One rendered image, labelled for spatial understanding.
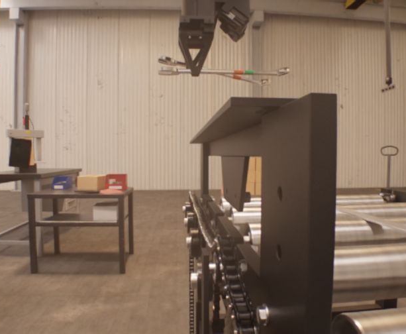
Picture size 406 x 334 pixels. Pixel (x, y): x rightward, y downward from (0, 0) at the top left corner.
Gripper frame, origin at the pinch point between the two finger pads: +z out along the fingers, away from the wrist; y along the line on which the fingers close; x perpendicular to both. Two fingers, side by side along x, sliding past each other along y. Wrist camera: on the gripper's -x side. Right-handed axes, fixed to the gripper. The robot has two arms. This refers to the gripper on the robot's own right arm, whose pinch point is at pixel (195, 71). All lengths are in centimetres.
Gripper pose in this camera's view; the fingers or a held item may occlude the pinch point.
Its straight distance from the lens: 68.9
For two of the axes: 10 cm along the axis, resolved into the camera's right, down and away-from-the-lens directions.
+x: -10.0, 0.0, -0.8
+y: -0.8, -0.3, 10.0
